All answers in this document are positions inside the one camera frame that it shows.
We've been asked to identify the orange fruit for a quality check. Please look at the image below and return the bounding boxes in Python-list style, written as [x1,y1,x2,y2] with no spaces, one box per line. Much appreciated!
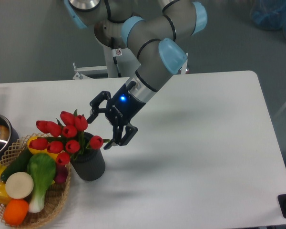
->
[3,199,29,226]

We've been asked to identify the dark green cucumber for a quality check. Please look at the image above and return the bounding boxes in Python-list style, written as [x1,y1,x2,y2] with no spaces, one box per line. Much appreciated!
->
[0,148,33,182]

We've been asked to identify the yellow bell pepper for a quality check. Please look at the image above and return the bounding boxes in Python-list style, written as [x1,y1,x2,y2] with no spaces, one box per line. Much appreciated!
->
[0,181,12,205]

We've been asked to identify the blue plastic bag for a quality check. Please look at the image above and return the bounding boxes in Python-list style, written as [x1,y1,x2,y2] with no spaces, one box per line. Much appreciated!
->
[250,0,286,39]

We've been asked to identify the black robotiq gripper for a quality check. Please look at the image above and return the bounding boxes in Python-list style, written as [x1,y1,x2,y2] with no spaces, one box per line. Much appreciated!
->
[87,83,146,150]

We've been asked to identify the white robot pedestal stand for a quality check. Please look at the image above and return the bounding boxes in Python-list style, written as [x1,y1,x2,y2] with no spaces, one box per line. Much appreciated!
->
[75,40,187,84]

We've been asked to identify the red tulip bouquet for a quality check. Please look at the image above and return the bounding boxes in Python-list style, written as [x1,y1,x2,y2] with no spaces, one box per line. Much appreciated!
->
[36,110,109,166]

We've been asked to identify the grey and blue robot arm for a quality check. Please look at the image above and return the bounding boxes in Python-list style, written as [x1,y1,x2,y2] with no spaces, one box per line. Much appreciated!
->
[64,0,208,149]

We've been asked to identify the woven wicker basket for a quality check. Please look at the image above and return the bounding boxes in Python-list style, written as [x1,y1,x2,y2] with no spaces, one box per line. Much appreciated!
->
[0,134,71,229]

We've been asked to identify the dark grey ribbed vase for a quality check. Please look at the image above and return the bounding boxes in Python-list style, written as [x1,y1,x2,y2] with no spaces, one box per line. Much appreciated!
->
[70,132,106,181]

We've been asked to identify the green bok choy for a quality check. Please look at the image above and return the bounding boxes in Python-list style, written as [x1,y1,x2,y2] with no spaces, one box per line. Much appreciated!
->
[27,153,56,213]

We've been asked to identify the round white bun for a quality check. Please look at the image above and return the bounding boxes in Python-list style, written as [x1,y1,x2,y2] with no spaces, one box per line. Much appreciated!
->
[5,172,34,199]

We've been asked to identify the yellow squash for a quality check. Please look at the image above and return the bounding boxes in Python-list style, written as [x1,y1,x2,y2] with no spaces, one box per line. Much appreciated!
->
[27,136,58,160]

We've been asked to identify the black cable on pedestal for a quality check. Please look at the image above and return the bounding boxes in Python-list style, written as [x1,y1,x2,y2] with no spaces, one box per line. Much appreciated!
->
[110,37,122,78]

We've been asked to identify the purple red radish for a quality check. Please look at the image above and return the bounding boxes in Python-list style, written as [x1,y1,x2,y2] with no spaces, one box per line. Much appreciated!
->
[54,164,68,184]

